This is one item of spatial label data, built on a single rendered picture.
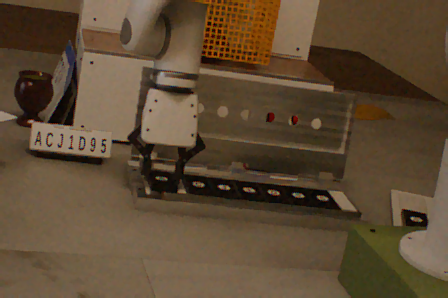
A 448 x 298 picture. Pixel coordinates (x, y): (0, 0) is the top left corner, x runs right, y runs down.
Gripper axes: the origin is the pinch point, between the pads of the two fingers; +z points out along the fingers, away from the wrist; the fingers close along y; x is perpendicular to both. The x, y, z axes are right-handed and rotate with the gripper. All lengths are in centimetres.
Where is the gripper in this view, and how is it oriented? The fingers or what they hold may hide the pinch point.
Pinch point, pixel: (162, 171)
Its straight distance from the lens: 170.1
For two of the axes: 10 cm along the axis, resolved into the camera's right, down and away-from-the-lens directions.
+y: 9.7, 1.1, 2.2
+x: -2.1, -1.1, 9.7
